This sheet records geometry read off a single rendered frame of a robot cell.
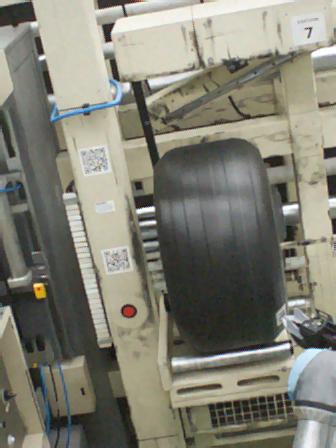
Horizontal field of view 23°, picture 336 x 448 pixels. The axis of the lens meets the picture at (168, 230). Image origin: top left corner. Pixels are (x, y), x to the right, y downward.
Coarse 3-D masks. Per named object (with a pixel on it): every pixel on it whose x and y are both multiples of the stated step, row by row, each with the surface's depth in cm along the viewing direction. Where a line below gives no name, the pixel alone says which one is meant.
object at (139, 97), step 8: (136, 88) 243; (136, 96) 245; (144, 96) 247; (136, 104) 247; (144, 104) 247; (144, 112) 249; (144, 120) 252; (144, 128) 254; (152, 128) 256; (144, 136) 257; (152, 136) 257; (152, 144) 259; (152, 152) 262; (152, 160) 264
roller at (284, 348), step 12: (240, 348) 233; (252, 348) 232; (264, 348) 231; (276, 348) 231; (288, 348) 230; (180, 360) 233; (192, 360) 233; (204, 360) 232; (216, 360) 232; (228, 360) 232; (240, 360) 232; (252, 360) 232
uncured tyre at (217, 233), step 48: (192, 144) 230; (240, 144) 223; (192, 192) 211; (240, 192) 209; (192, 240) 207; (240, 240) 206; (192, 288) 209; (240, 288) 209; (192, 336) 219; (240, 336) 220
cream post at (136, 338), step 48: (48, 0) 201; (48, 48) 206; (96, 48) 207; (96, 96) 211; (96, 144) 216; (96, 192) 221; (96, 240) 226; (144, 288) 232; (144, 336) 238; (144, 384) 244; (144, 432) 251
